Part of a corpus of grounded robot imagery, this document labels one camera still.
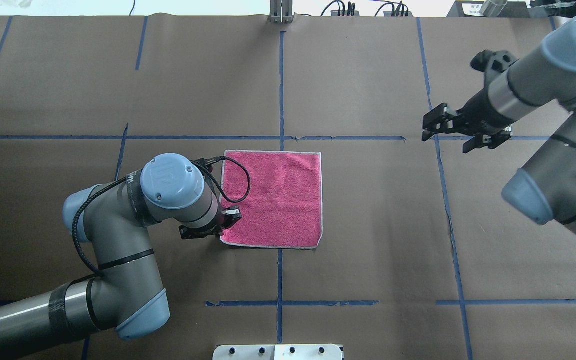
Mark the white pedestal column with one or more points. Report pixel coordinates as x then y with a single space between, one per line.
316 351

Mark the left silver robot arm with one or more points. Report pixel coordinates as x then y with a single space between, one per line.
109 227

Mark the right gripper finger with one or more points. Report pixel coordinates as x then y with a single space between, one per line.
490 142
440 120

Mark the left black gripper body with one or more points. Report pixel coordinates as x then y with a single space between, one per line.
231 215

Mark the aluminium frame post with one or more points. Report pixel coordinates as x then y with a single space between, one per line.
281 11

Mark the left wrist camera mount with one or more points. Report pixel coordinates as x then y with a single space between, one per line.
205 165

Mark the black tray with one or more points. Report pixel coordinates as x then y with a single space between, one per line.
470 9

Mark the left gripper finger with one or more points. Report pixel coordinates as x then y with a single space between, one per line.
231 216

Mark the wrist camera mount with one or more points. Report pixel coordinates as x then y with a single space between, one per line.
492 64
205 165

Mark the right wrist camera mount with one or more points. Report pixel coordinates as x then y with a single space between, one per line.
492 64

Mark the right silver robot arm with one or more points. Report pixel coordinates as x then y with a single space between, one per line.
544 188

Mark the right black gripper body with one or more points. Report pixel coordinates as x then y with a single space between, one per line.
476 113

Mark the pink towel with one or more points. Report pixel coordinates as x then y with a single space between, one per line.
283 208

